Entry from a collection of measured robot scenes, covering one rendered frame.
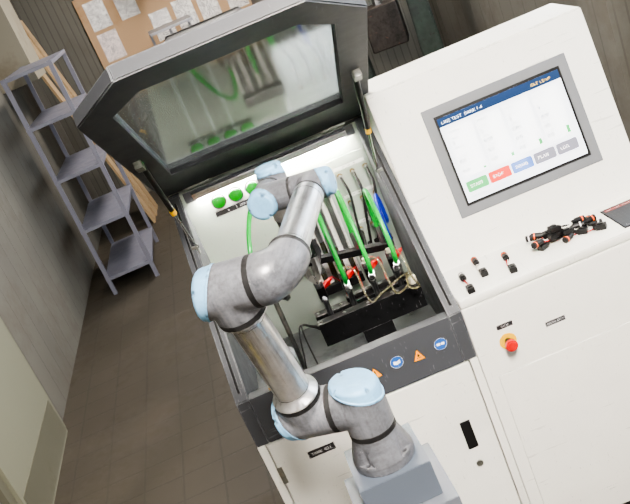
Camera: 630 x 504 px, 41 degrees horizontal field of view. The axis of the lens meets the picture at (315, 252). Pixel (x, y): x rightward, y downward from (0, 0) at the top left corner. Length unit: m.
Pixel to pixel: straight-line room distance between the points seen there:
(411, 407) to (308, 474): 0.37
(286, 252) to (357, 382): 0.40
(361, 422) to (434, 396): 0.62
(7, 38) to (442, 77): 5.43
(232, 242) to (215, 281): 1.10
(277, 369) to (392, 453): 0.34
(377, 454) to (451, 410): 0.62
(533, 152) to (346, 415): 1.11
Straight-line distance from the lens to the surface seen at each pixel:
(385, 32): 7.36
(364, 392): 1.91
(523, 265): 2.50
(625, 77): 4.92
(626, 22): 4.88
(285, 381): 1.90
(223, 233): 2.80
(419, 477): 2.02
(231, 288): 1.70
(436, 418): 2.57
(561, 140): 2.68
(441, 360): 2.48
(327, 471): 2.60
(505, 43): 2.65
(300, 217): 1.84
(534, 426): 2.69
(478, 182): 2.61
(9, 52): 7.58
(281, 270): 1.68
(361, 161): 2.78
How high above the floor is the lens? 2.10
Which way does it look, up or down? 21 degrees down
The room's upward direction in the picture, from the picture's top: 23 degrees counter-clockwise
